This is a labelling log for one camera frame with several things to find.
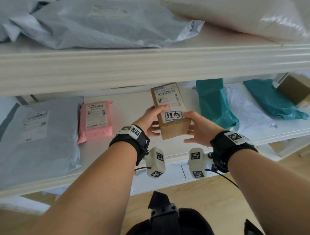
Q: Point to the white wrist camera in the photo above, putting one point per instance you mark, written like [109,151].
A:
[197,163]
[156,164]

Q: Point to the teal parcel bag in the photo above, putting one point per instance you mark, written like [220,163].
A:
[214,104]
[268,99]

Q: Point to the person's right thumb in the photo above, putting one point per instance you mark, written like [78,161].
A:
[190,114]

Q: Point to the person's left hand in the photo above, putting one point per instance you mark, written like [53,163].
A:
[144,119]

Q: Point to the person's right forearm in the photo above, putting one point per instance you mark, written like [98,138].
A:
[268,191]

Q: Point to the crumpled white parcel bag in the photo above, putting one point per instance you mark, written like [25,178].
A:
[251,113]

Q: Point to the pink parcel bag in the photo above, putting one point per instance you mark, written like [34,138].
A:
[95,121]

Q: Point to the person's left forearm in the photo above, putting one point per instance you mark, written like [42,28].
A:
[96,184]

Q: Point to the large grey-blue parcel bag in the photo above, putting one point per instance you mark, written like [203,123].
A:
[96,21]

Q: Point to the small brown cardboard box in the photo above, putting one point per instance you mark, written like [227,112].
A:
[294,88]

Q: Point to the person's left thumb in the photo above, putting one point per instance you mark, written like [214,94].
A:
[158,109]

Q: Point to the white shelf unit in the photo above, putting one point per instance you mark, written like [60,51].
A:
[96,67]

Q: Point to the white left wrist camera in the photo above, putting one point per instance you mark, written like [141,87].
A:
[156,164]

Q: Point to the person's right hand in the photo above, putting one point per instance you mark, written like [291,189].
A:
[203,130]

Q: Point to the large white parcel bag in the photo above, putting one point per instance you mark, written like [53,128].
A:
[242,17]

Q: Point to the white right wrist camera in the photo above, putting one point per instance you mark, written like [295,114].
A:
[197,163]

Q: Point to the brown cardboard parcel box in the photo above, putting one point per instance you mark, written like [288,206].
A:
[173,126]

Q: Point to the black chest harness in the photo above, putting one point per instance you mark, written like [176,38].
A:
[167,218]

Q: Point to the grey labelled parcel bag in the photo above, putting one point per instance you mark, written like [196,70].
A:
[41,147]

